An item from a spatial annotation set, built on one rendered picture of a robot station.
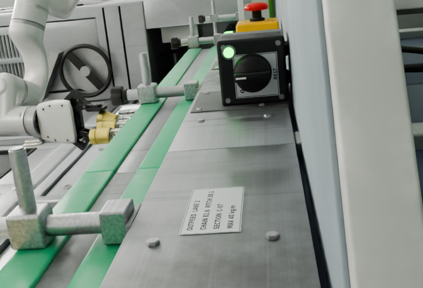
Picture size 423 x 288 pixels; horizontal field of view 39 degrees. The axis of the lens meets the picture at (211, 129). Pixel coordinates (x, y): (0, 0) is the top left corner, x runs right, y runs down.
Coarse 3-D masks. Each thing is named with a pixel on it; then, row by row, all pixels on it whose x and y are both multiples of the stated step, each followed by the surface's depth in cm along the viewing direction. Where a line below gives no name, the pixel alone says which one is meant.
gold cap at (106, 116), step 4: (100, 112) 136; (104, 112) 137; (108, 112) 137; (100, 116) 136; (104, 116) 136; (108, 116) 136; (112, 116) 136; (116, 116) 136; (96, 120) 136; (100, 120) 136; (104, 120) 136
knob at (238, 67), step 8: (248, 56) 69; (256, 56) 69; (240, 64) 68; (248, 64) 68; (256, 64) 68; (264, 64) 68; (240, 72) 68; (248, 72) 67; (256, 72) 67; (264, 72) 67; (240, 80) 67; (248, 80) 67; (256, 80) 67; (264, 80) 67; (248, 88) 69; (256, 88) 69
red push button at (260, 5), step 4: (248, 4) 99; (252, 4) 98; (256, 4) 98; (260, 4) 98; (264, 4) 98; (244, 8) 99; (248, 8) 98; (252, 8) 98; (256, 8) 98; (260, 8) 98; (264, 8) 98; (252, 12) 99; (256, 12) 99; (260, 12) 99; (252, 16) 100; (256, 16) 99; (260, 16) 99
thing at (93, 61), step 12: (72, 48) 229; (84, 48) 233; (96, 48) 229; (60, 60) 231; (72, 60) 231; (84, 60) 234; (96, 60) 234; (108, 60) 230; (60, 72) 232; (72, 72) 236; (84, 72) 231; (96, 72) 235; (108, 72) 231; (84, 84) 237; (96, 84) 233; (108, 84) 232; (84, 96) 234
